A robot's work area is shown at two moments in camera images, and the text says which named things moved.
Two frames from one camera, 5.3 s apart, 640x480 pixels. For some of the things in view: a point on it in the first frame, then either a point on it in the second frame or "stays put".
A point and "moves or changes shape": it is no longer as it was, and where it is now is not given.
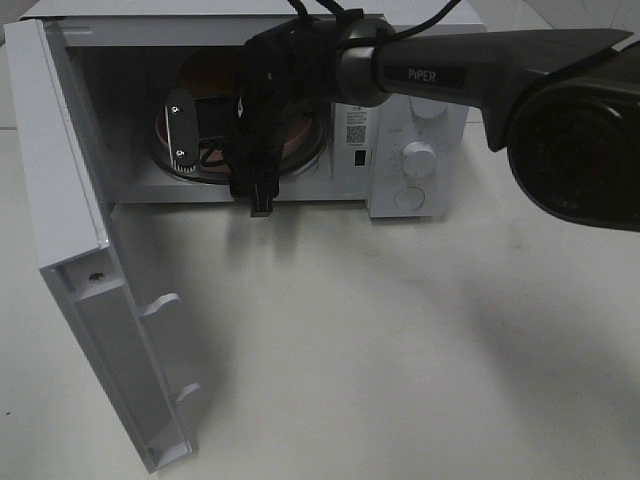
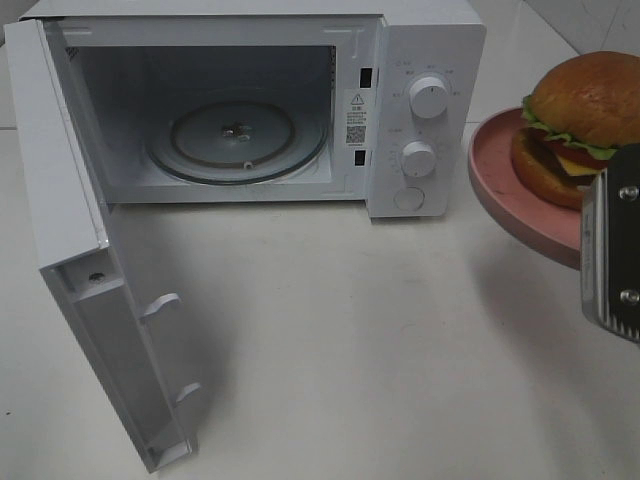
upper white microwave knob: (427, 108) stays put
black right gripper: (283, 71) -> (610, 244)
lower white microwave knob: (418, 158) stays put
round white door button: (409, 198) stays put
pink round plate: (213, 154) -> (550, 230)
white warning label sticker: (356, 126) stays put
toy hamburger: (211, 73) moves or changes shape
